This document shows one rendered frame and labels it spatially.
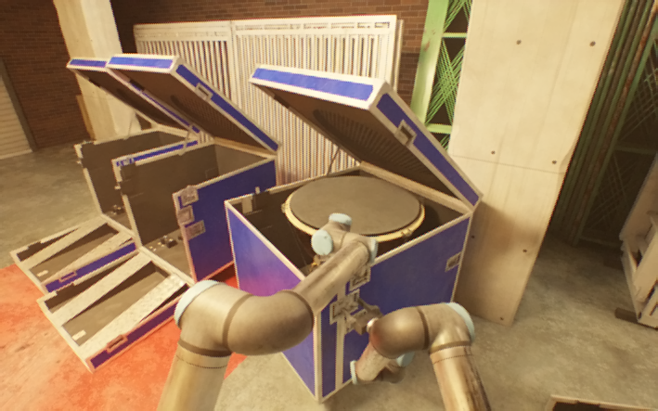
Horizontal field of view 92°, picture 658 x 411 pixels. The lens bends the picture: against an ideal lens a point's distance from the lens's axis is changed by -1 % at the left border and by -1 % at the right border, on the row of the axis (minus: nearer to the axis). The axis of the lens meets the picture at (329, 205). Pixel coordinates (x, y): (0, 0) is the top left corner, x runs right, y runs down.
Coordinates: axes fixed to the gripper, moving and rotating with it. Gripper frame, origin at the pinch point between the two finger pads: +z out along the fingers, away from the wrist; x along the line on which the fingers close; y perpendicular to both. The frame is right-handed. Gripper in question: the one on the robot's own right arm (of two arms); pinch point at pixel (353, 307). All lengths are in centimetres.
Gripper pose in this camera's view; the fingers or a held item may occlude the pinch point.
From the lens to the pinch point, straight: 160.2
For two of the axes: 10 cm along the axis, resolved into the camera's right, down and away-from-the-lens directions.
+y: 0.0, -8.9, -4.6
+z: -6.0, -3.7, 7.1
